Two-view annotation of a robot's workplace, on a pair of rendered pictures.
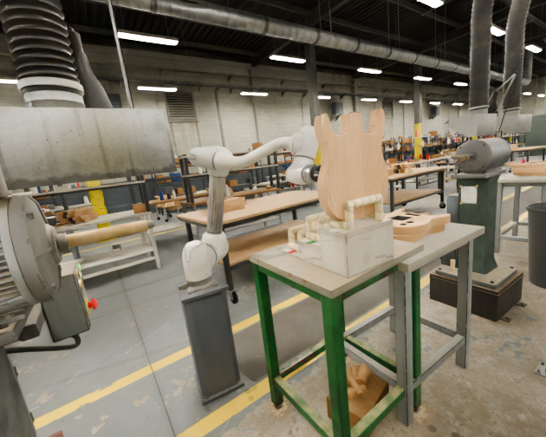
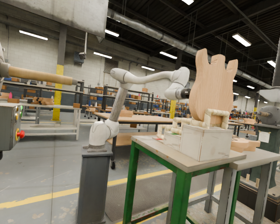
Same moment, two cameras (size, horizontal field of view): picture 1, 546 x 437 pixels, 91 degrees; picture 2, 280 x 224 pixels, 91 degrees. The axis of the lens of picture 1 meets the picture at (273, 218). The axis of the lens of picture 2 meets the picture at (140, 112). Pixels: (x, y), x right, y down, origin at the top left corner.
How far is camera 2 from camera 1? 0.29 m
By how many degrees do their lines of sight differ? 9
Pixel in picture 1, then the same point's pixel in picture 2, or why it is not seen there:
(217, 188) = (121, 94)
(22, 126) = not seen: outside the picture
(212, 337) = (94, 184)
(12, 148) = not seen: outside the picture
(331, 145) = (205, 69)
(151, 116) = not seen: outside the picture
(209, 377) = (84, 211)
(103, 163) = (50, 6)
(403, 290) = (229, 182)
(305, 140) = (181, 74)
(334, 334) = (182, 201)
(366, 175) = (221, 97)
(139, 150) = (82, 10)
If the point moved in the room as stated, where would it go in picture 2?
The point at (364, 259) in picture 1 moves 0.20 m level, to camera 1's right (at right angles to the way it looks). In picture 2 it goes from (211, 151) to (248, 156)
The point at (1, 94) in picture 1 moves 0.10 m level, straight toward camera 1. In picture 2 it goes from (30, 41) to (30, 41)
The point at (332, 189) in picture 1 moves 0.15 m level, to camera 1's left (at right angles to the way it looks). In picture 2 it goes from (199, 98) to (171, 94)
